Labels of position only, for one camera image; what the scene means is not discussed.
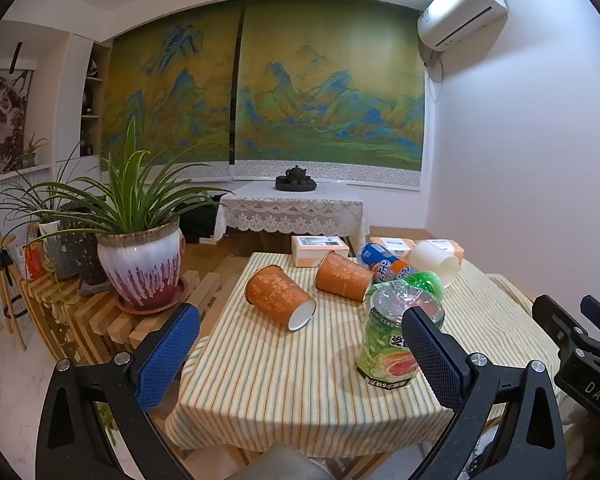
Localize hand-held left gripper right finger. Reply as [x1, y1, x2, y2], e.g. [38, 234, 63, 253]
[401, 305, 567, 480]

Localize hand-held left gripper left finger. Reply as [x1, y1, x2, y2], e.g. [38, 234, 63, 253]
[35, 303, 203, 480]

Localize orange patterned cup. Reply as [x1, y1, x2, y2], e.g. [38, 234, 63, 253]
[244, 265, 317, 333]
[314, 250, 376, 303]

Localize white cup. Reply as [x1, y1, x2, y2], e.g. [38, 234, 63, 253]
[407, 241, 461, 288]

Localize green plastic bottle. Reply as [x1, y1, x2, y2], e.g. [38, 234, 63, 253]
[356, 270, 446, 390]

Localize brown plant saucer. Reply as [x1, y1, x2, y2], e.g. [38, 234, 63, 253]
[116, 277, 190, 316]

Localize wooden slatted plant stand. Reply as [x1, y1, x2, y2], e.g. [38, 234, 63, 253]
[10, 260, 216, 366]

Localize spider plant in purple-white pot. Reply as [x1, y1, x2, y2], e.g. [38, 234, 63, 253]
[30, 117, 236, 311]

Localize striped tablecloth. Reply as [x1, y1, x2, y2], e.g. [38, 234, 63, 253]
[165, 252, 561, 458]

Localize orange white packet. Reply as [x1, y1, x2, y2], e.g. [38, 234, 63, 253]
[369, 236, 465, 261]

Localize dark speckled plant pot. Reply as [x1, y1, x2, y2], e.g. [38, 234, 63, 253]
[60, 210, 112, 286]

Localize grey plant pot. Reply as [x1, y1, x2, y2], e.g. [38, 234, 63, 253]
[44, 232, 79, 279]

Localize red tin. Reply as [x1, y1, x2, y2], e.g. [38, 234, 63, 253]
[24, 241, 46, 281]

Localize white orange tissue box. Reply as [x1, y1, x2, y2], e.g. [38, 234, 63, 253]
[291, 235, 351, 267]

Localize wooden stool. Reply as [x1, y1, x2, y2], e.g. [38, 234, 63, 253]
[0, 234, 28, 351]

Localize white lace tablecloth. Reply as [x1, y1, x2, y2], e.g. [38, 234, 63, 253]
[214, 181, 370, 251]

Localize dark tea tray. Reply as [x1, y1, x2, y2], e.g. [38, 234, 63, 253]
[274, 175, 317, 192]

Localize small potted plant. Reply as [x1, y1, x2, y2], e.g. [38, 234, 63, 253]
[21, 132, 49, 169]

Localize landscape painted blind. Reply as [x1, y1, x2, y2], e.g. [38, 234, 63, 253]
[100, 10, 243, 183]
[230, 0, 426, 193]

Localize air conditioner pipe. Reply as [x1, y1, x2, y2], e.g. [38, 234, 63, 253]
[422, 50, 446, 84]

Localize white air conditioner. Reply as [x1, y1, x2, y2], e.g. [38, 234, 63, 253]
[417, 0, 508, 52]

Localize wall shelf niche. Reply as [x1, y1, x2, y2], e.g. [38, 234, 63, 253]
[80, 42, 113, 161]

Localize wall scroll painting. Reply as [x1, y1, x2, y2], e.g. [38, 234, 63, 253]
[0, 71, 34, 181]

